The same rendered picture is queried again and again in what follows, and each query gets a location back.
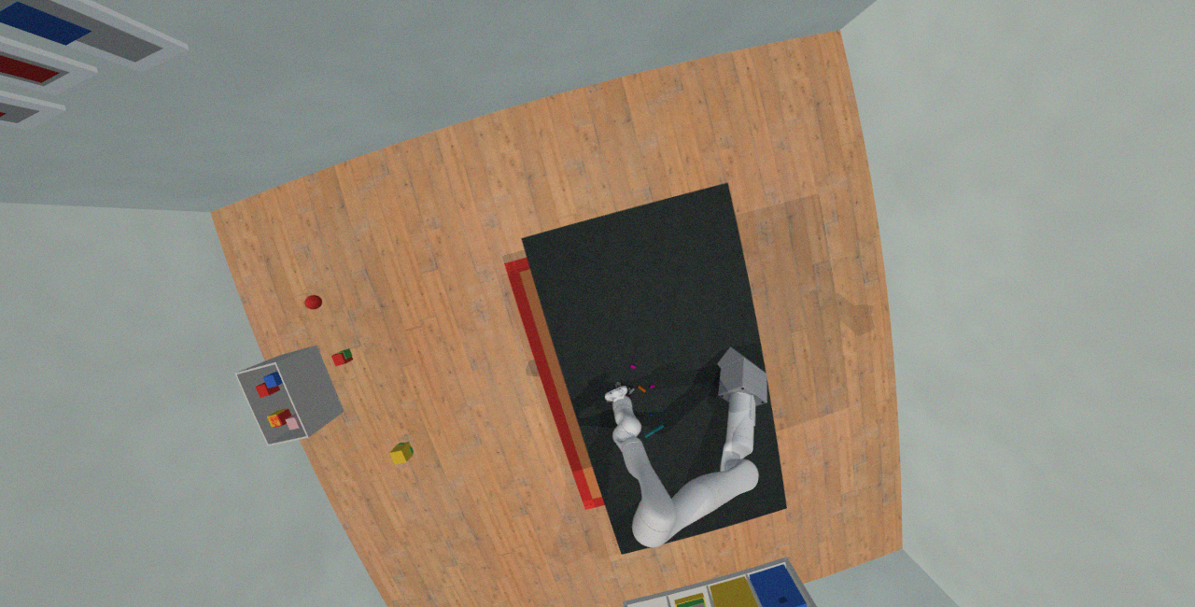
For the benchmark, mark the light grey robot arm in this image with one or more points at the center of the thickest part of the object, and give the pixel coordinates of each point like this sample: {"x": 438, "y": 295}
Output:
{"x": 653, "y": 522}

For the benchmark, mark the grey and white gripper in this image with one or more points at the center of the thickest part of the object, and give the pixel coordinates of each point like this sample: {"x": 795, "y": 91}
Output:
{"x": 630, "y": 389}

